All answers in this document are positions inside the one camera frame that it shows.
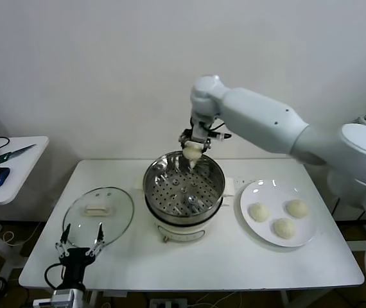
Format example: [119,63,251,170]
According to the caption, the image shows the white side table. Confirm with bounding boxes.
[0,137,49,280]

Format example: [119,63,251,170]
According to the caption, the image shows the white steamed baozi bun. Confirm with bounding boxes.
[272,218,297,240]
[248,202,270,223]
[285,198,309,219]
[182,143,203,167]

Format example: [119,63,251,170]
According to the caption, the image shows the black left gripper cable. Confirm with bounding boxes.
[32,262,67,308]

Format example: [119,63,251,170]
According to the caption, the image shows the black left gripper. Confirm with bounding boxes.
[54,223,105,289]

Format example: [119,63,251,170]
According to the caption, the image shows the glass lid with cream handle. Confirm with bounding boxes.
[62,187,135,250]

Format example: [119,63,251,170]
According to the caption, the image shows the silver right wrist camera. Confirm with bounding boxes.
[192,123,209,142]

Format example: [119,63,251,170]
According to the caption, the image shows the black floor cables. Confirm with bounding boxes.
[0,277,31,308]

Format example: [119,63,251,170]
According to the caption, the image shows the scissors with green grip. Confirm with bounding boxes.
[0,144,37,167]

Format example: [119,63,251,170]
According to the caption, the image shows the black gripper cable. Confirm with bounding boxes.
[32,262,67,308]
[208,121,233,141]

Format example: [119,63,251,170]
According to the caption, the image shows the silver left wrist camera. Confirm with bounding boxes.
[50,288,86,308]

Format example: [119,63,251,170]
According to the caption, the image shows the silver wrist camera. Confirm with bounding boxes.
[50,288,86,308]
[192,123,209,142]

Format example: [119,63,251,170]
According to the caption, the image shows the white round plate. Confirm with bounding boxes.
[239,180,318,248]

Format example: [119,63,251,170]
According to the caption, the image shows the perforated steel steamer basket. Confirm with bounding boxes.
[134,150,236,225]

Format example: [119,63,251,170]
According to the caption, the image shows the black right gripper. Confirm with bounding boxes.
[178,117,218,154]

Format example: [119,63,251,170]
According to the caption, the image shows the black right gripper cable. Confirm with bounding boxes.
[208,121,233,141]

